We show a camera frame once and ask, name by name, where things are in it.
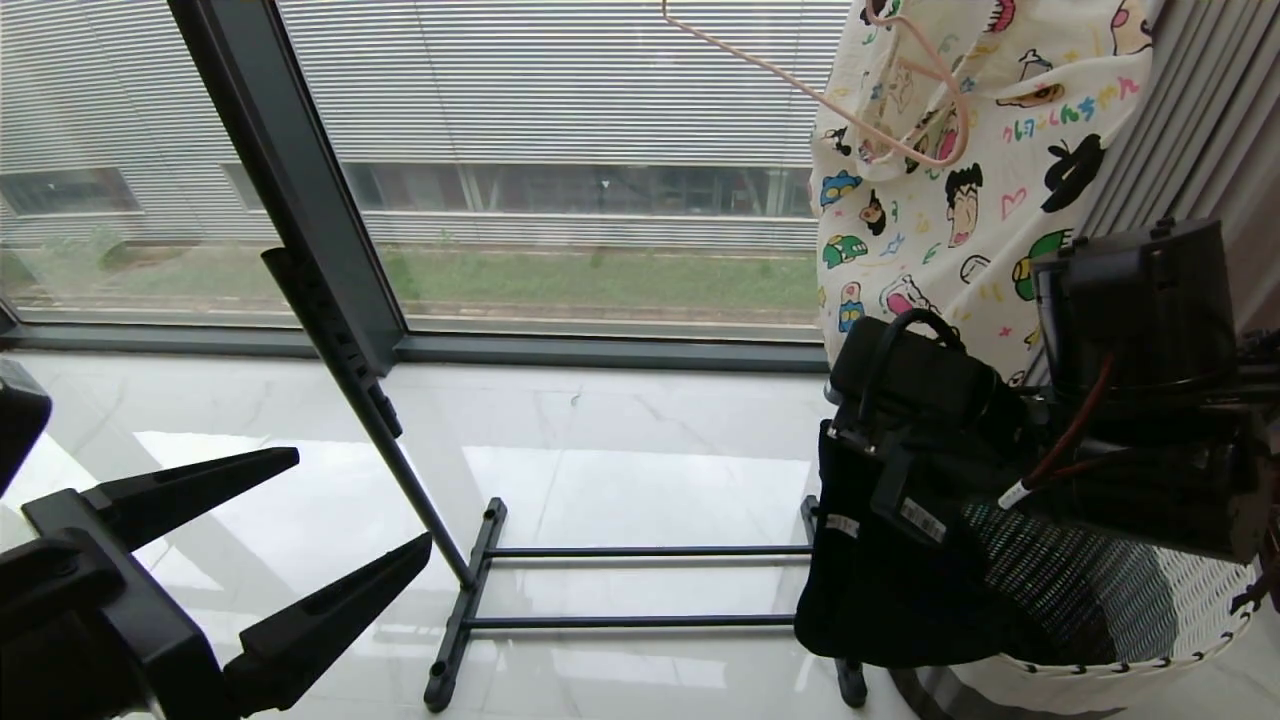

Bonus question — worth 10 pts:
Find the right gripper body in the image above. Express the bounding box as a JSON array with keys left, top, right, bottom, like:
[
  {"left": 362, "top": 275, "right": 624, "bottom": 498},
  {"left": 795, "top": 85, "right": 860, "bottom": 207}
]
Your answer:
[{"left": 868, "top": 400, "right": 1051, "bottom": 549}]

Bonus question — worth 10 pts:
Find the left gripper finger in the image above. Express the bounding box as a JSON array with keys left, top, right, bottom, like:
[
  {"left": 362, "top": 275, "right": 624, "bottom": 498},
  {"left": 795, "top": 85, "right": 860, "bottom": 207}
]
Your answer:
[
  {"left": 220, "top": 531, "right": 435, "bottom": 718},
  {"left": 83, "top": 445, "right": 301, "bottom": 553}
]

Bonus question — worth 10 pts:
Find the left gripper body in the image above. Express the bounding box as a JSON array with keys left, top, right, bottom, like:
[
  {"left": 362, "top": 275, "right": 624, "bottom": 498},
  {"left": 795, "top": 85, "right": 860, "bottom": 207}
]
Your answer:
[{"left": 0, "top": 486, "right": 243, "bottom": 720}]

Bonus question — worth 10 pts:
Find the black garment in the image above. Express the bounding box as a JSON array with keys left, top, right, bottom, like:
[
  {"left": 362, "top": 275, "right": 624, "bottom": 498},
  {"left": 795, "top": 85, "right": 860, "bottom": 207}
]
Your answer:
[{"left": 793, "top": 418, "right": 1061, "bottom": 671}]

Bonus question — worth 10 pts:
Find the cream printed garment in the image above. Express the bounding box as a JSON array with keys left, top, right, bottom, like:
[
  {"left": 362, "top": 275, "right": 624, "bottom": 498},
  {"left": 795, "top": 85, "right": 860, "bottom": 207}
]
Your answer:
[{"left": 808, "top": 0, "right": 1169, "bottom": 393}]

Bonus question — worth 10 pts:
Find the white laundry basket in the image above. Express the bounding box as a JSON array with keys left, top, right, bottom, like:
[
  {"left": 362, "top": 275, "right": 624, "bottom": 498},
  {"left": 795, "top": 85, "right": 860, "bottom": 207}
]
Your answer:
[{"left": 945, "top": 495, "right": 1263, "bottom": 717}]

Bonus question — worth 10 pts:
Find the black clothes rack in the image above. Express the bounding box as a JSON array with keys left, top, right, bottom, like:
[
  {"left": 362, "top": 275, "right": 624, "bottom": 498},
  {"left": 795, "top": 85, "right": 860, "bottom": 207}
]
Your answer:
[{"left": 260, "top": 245, "right": 869, "bottom": 713}]

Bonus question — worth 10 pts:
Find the pink clothes hanger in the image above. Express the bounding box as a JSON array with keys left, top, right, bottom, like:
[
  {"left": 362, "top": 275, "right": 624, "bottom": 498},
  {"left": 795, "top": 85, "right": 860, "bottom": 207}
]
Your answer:
[{"left": 660, "top": 0, "right": 973, "bottom": 171}]

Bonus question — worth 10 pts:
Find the window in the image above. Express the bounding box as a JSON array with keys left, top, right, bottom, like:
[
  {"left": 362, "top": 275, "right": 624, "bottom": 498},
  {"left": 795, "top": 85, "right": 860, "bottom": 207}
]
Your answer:
[{"left": 0, "top": 0, "right": 833, "bottom": 375}]

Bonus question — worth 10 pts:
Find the beige curtain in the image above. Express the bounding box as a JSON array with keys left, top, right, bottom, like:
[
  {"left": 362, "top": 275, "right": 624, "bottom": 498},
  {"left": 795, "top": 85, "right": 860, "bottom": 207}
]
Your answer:
[{"left": 1075, "top": 0, "right": 1280, "bottom": 341}]

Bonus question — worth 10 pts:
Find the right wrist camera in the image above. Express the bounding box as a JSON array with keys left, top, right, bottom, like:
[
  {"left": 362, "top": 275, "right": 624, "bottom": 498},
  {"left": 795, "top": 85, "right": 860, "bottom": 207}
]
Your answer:
[{"left": 826, "top": 316, "right": 1003, "bottom": 451}]

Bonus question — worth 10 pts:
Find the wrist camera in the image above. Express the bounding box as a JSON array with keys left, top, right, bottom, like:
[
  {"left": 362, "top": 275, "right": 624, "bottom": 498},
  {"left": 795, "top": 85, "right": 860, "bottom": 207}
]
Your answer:
[
  {"left": 0, "top": 358, "right": 54, "bottom": 499},
  {"left": 826, "top": 316, "right": 1003, "bottom": 451}
]

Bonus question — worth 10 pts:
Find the black cable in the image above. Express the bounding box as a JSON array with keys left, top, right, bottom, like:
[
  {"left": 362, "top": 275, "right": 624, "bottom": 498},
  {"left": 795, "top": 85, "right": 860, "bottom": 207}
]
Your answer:
[{"left": 853, "top": 307, "right": 967, "bottom": 443}]

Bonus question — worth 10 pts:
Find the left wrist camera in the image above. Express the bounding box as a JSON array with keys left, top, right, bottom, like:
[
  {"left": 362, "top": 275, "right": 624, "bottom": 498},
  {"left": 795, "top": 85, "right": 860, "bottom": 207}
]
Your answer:
[{"left": 0, "top": 358, "right": 54, "bottom": 499}]

